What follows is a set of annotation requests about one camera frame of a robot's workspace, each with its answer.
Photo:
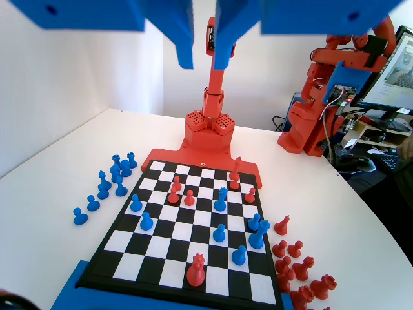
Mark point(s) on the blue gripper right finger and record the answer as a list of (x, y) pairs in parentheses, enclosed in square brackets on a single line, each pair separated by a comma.
[(290, 14)]

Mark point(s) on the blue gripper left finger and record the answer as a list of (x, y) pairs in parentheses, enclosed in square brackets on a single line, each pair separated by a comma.
[(129, 13)]

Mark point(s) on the blue chess queen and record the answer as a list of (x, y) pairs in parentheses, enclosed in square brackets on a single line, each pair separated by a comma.
[(221, 201)]

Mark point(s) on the red idle robot arm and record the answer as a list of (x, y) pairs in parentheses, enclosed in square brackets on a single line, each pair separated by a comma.
[(303, 129)]

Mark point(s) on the blue chess rook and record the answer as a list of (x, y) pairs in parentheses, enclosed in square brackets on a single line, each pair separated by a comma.
[(116, 158), (131, 159)]

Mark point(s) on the blue chess knight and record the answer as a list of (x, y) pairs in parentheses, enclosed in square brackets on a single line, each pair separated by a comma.
[(113, 168), (126, 168)]

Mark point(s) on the red pieces bottom left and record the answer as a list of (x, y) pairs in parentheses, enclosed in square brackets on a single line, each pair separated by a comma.
[(237, 168)]

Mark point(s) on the blue chess pawn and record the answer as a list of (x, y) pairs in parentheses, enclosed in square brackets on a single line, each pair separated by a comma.
[(219, 234), (119, 189), (135, 204), (239, 255), (93, 204), (79, 218), (146, 223), (253, 220)]

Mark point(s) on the blue chess bishop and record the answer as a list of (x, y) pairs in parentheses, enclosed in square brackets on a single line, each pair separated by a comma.
[(103, 187)]

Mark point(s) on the red chess pawn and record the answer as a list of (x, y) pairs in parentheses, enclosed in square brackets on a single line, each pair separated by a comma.
[(250, 196), (283, 265), (177, 183), (295, 249), (188, 198), (279, 249), (285, 283), (173, 197), (234, 185)]

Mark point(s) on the blue chess king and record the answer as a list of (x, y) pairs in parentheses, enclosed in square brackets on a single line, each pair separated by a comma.
[(257, 239)]

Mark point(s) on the red chess bishop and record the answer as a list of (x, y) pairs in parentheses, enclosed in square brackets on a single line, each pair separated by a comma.
[(303, 269)]

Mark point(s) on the red chess queen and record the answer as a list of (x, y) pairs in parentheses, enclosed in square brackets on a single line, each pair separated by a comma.
[(196, 272)]

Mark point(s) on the red chess rook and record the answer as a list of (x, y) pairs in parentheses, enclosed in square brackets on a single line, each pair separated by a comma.
[(323, 286), (301, 298)]

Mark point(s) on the person's hand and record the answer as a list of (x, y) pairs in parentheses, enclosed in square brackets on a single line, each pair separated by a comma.
[(407, 148)]

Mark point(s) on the blue-grey box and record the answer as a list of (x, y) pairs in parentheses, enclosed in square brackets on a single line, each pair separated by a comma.
[(293, 103)]

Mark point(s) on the black computer monitor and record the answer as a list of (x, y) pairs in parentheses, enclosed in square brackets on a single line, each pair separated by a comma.
[(397, 64)]

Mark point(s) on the wooden monitor shelf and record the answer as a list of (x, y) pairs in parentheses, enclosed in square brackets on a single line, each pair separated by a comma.
[(380, 129)]

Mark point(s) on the black keyboard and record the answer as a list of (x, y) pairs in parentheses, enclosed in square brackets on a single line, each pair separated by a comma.
[(387, 162)]

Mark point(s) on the black and white chessboard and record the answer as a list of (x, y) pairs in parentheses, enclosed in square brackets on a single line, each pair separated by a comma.
[(180, 232)]

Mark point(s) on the small black camera module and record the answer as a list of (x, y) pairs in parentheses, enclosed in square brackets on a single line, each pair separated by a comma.
[(212, 35)]

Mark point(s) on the blue controller board bracket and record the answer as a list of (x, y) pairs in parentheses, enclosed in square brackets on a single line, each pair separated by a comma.
[(346, 76)]

